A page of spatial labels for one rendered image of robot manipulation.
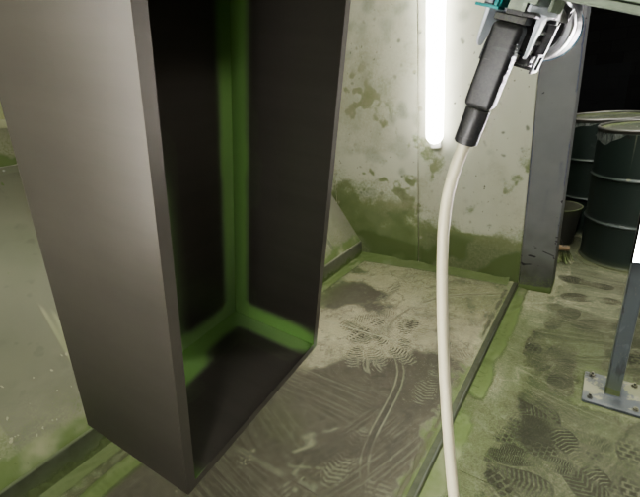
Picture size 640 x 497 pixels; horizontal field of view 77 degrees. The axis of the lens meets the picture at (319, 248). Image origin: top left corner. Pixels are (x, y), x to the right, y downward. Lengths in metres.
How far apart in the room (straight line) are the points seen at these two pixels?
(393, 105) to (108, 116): 2.26
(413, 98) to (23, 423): 2.47
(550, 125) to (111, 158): 2.22
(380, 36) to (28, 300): 2.29
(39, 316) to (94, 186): 1.23
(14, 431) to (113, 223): 1.23
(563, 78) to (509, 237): 0.89
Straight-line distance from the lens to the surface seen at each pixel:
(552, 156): 2.55
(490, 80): 0.54
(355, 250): 3.04
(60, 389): 1.89
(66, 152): 0.78
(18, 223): 2.06
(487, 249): 2.77
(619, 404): 2.08
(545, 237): 2.68
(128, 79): 0.61
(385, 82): 2.78
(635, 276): 1.84
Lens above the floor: 1.29
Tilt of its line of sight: 22 degrees down
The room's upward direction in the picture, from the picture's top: 6 degrees counter-clockwise
